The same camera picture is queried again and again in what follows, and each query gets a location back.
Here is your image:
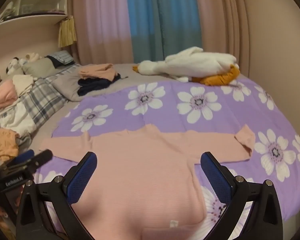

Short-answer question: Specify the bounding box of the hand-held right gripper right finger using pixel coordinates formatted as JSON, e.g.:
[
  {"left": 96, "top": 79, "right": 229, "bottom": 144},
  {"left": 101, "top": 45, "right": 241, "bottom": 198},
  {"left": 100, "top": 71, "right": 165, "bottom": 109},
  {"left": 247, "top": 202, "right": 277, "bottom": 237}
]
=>
[{"left": 200, "top": 151, "right": 283, "bottom": 240}]

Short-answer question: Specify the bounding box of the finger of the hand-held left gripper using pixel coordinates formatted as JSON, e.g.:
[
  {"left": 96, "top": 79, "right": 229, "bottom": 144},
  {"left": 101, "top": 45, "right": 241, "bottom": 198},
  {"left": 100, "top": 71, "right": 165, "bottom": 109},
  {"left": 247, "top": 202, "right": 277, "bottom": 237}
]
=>
[
  {"left": 27, "top": 149, "right": 54, "bottom": 173},
  {"left": 4, "top": 149, "right": 35, "bottom": 172}
]

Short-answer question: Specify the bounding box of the white goose plush toy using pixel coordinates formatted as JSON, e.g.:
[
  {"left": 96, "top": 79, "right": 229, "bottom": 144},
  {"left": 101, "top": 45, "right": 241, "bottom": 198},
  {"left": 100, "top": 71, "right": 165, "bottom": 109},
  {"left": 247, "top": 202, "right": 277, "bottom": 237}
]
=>
[{"left": 132, "top": 46, "right": 240, "bottom": 87}]

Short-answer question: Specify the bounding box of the pink knit sweater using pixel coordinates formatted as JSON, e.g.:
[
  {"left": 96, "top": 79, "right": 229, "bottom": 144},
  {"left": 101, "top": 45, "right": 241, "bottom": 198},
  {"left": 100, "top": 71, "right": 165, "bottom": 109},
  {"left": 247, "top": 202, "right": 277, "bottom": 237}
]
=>
[{"left": 39, "top": 124, "right": 256, "bottom": 240}]

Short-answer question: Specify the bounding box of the black and white plush toy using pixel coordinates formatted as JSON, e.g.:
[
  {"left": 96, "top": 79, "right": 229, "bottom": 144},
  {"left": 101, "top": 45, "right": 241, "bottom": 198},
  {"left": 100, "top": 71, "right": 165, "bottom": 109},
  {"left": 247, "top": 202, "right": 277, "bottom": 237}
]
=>
[{"left": 5, "top": 57, "right": 28, "bottom": 75}]

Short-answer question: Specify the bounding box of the pink curtain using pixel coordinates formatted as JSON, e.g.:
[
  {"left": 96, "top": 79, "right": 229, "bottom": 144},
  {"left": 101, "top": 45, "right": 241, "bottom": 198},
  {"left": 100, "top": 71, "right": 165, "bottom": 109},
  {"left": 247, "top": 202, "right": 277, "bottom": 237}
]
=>
[
  {"left": 67, "top": 0, "right": 136, "bottom": 66},
  {"left": 194, "top": 0, "right": 256, "bottom": 76}
]

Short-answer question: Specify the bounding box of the folded peach garment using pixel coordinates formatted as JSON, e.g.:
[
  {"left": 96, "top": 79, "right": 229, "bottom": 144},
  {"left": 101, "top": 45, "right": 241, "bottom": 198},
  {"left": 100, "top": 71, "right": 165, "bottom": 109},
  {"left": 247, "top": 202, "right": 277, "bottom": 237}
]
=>
[{"left": 78, "top": 64, "right": 117, "bottom": 81}]

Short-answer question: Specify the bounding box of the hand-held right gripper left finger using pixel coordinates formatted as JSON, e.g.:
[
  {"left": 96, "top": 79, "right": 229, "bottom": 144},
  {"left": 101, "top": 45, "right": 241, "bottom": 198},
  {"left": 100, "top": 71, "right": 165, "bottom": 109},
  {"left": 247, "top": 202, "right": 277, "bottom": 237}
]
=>
[{"left": 16, "top": 151, "right": 98, "bottom": 240}]

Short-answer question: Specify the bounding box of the grey pillow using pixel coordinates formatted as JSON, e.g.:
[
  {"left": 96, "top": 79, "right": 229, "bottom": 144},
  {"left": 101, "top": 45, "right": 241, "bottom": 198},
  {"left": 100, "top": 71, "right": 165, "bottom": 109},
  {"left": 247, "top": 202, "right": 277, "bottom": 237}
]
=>
[
  {"left": 22, "top": 58, "right": 57, "bottom": 76},
  {"left": 51, "top": 73, "right": 110, "bottom": 102}
]

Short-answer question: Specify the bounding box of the crumpled pink garment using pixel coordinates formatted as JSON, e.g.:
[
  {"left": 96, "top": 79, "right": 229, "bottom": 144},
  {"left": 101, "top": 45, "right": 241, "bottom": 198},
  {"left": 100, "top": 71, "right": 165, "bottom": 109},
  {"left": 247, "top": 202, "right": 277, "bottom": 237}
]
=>
[{"left": 0, "top": 81, "right": 19, "bottom": 112}]

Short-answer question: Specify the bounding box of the crumpled orange garment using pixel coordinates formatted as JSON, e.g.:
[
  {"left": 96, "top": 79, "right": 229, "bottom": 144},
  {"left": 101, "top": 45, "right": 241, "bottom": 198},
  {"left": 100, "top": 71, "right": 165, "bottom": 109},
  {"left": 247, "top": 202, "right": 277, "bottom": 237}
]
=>
[{"left": 0, "top": 128, "right": 21, "bottom": 163}]

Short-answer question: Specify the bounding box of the plaid quilt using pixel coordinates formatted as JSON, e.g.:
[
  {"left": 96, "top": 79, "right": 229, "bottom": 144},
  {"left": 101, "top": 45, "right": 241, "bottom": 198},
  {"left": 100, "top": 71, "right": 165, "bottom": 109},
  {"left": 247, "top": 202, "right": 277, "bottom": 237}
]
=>
[{"left": 0, "top": 64, "right": 83, "bottom": 142}]

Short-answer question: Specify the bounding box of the beige plush toy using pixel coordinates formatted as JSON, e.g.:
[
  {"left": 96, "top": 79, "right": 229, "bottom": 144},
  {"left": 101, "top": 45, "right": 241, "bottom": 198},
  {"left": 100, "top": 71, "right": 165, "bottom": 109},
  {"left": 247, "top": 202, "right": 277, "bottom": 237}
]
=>
[{"left": 24, "top": 52, "right": 43, "bottom": 62}]

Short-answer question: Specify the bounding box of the purple floral blanket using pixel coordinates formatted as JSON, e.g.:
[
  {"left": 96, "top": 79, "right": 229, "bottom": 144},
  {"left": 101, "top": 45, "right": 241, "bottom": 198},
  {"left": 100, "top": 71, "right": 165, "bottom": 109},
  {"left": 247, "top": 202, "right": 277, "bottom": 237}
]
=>
[{"left": 34, "top": 78, "right": 300, "bottom": 240}]

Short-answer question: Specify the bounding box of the navy garment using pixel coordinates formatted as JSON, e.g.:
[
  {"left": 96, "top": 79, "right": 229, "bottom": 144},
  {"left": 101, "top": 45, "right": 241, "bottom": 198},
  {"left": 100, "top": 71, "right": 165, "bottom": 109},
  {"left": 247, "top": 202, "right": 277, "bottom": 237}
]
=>
[{"left": 77, "top": 73, "right": 122, "bottom": 96}]

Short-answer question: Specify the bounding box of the yellow hanging cloth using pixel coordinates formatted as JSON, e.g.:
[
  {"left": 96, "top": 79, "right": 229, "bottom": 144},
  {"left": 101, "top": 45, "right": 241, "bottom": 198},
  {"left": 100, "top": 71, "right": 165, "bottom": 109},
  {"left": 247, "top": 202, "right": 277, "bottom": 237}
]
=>
[{"left": 58, "top": 15, "right": 78, "bottom": 49}]

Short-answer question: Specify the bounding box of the white shelf unit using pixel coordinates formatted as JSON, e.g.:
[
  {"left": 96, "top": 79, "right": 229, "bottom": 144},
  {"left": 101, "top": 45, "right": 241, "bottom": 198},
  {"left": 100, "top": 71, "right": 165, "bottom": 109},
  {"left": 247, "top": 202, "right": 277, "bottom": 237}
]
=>
[{"left": 0, "top": 0, "right": 68, "bottom": 29}]

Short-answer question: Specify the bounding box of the blue curtain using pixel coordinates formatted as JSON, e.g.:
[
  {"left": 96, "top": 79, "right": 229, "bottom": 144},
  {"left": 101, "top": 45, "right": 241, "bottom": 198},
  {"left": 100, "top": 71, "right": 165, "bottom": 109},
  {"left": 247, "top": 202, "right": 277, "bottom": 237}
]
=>
[{"left": 125, "top": 0, "right": 203, "bottom": 65}]

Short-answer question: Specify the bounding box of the cream garment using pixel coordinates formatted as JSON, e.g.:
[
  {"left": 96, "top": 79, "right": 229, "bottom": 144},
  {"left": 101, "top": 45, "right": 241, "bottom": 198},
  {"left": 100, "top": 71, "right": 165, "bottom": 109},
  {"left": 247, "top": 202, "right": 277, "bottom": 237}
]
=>
[{"left": 12, "top": 75, "right": 38, "bottom": 97}]

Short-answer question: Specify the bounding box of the striped pillow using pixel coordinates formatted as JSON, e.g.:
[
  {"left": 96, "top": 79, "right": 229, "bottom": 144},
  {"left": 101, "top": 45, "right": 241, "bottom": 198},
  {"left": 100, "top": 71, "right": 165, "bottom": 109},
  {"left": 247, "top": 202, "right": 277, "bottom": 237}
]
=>
[{"left": 45, "top": 50, "right": 75, "bottom": 68}]

